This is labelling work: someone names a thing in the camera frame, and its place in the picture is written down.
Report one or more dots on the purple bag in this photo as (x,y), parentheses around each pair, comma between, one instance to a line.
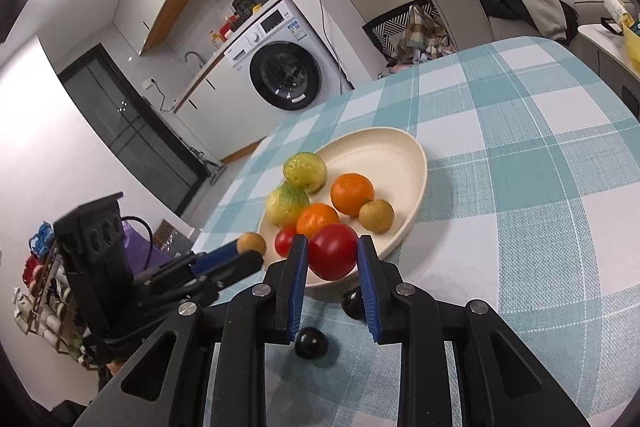
(141,252)

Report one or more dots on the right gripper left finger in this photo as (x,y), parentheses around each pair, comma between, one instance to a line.
(206,366)

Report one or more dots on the kitchen faucet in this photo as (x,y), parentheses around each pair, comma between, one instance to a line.
(201,61)

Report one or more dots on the small red tomato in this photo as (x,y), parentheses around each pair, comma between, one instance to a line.
(283,241)

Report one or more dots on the dark plum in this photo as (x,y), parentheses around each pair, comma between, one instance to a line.
(311,344)
(352,304)

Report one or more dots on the large orange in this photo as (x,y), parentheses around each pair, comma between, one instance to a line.
(349,192)

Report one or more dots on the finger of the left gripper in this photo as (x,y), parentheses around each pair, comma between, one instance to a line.
(235,269)
(220,254)

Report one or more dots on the small brown pear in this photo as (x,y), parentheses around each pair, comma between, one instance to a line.
(376,216)
(251,241)

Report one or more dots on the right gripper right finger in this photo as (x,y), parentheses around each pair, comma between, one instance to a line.
(500,381)

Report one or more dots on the large red tomato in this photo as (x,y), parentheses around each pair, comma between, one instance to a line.
(332,252)

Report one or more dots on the teal checkered tablecloth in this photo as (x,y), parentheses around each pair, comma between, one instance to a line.
(531,203)

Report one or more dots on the white side table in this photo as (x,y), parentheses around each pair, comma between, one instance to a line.
(603,52)

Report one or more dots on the white bottle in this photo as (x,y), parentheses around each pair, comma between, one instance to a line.
(619,13)

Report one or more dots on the cream round plate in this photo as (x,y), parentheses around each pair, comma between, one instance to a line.
(396,165)

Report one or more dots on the plaid cloth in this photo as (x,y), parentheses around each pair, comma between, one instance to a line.
(424,39)

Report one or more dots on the white washing machine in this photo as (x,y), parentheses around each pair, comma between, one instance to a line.
(285,62)

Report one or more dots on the yellow-green guava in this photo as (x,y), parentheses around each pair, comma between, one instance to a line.
(306,171)
(284,205)

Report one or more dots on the dark glass door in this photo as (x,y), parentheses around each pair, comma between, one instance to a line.
(131,129)

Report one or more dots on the yellow bag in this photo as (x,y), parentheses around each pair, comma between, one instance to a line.
(632,46)

